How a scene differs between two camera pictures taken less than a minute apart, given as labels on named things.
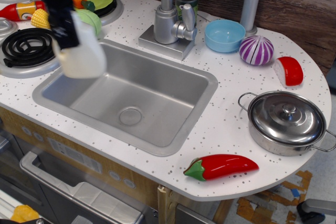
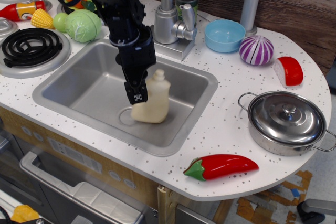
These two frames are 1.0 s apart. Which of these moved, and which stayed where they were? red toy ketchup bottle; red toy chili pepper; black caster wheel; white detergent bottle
Moved: white detergent bottle
Stayed: red toy ketchup bottle; black caster wheel; red toy chili pepper
